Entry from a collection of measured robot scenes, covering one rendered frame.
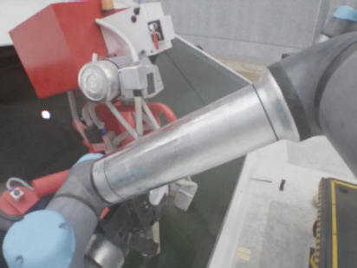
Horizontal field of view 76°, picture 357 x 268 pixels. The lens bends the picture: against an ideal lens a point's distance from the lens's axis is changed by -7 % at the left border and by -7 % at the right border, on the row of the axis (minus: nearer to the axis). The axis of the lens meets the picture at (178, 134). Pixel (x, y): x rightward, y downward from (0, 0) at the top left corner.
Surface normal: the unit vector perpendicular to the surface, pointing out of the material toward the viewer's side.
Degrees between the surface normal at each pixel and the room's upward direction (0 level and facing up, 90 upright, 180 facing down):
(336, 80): 72
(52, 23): 90
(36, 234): 0
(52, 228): 0
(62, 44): 90
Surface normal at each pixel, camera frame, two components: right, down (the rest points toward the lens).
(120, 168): -0.42, -0.15
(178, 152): -0.29, 0.16
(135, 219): -0.40, 0.48
